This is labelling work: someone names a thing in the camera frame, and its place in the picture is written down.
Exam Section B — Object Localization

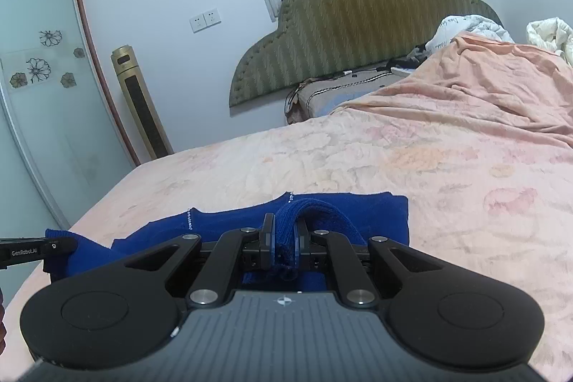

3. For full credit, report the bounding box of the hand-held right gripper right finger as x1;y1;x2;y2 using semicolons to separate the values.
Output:
293;220;457;308

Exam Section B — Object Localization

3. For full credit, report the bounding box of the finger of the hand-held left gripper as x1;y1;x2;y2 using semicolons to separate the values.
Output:
42;236;78;260

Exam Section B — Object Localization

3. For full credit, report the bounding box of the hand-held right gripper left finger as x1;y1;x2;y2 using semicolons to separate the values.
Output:
110;213;276;306

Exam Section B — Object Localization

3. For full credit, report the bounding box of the blue beaded sweater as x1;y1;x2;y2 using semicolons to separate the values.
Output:
45;193;409;293

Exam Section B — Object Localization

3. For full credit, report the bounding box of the pink floral bed sheet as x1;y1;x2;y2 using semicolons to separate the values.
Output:
0;109;573;382

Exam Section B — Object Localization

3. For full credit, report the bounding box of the frosted glass wardrobe door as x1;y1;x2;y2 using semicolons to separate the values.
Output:
0;0;137;298

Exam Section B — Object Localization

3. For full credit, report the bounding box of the beige patterned pillow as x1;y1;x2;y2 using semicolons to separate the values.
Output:
284;71;422;125

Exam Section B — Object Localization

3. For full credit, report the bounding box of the gold tower fan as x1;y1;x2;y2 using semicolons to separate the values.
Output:
110;45;174;161

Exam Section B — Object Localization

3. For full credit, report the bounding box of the dark cloth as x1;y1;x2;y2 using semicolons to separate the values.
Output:
387;46;433;72

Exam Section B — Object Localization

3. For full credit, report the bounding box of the green upholstered headboard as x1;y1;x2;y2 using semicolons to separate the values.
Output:
229;0;503;109

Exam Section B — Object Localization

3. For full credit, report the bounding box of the white printed quilt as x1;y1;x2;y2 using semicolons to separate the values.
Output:
424;15;515;56

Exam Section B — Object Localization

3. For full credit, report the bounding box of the cream quilt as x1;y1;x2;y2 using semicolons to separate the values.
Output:
526;18;573;67

